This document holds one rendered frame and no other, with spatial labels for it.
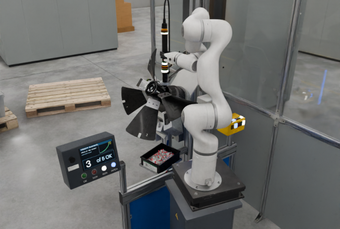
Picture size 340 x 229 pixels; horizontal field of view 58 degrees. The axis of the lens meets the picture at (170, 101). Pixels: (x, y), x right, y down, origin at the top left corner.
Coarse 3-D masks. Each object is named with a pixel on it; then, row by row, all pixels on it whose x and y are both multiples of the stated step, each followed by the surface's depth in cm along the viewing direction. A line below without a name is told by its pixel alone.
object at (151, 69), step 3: (153, 54) 233; (153, 57) 232; (150, 60) 239; (153, 60) 230; (150, 63) 238; (153, 63) 229; (150, 66) 239; (153, 66) 228; (150, 69) 239; (153, 69) 227; (150, 72) 240; (153, 72) 226; (153, 75) 225; (153, 78) 230
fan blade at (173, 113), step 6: (168, 96) 210; (174, 96) 211; (162, 102) 204; (168, 102) 203; (174, 102) 203; (180, 102) 203; (186, 102) 202; (192, 102) 201; (168, 108) 199; (174, 108) 198; (180, 108) 197; (168, 114) 196; (174, 114) 195; (180, 114) 194
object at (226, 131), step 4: (232, 116) 208; (236, 116) 208; (232, 120) 203; (236, 120) 203; (240, 120) 204; (232, 124) 200; (224, 128) 202; (228, 128) 200; (236, 128) 205; (240, 128) 207; (224, 132) 203; (228, 132) 201; (232, 132) 203
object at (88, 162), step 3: (87, 159) 143; (90, 159) 144; (84, 162) 143; (87, 162) 143; (90, 162) 144; (93, 162) 145; (84, 165) 143; (87, 165) 144; (90, 165) 144; (93, 165) 145; (84, 168) 143; (87, 168) 144
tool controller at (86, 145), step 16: (64, 144) 147; (80, 144) 143; (96, 144) 145; (112, 144) 150; (64, 160) 138; (80, 160) 142; (96, 160) 146; (112, 160) 151; (64, 176) 144; (80, 176) 142; (96, 176) 147
